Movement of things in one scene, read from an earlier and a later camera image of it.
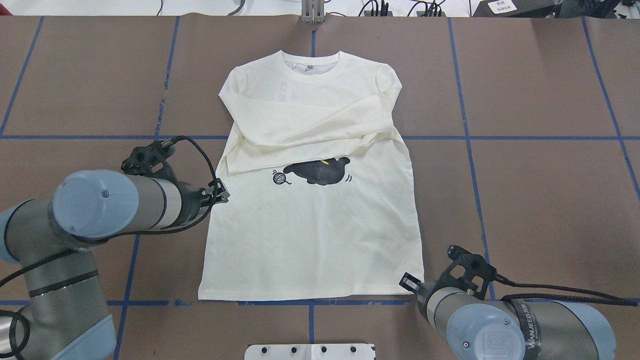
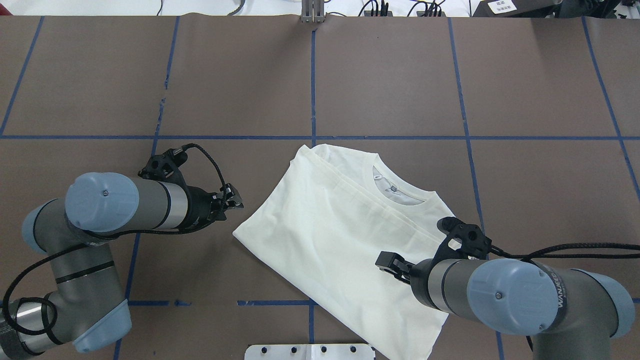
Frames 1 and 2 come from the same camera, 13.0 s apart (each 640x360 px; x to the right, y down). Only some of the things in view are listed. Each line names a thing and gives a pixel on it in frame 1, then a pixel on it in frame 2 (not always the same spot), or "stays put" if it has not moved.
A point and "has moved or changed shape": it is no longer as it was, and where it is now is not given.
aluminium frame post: [313, 11] stays put
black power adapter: [515, 8] stays put
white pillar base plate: [310, 352] stays put
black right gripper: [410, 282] → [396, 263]
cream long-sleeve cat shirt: [322, 203] has moved or changed shape
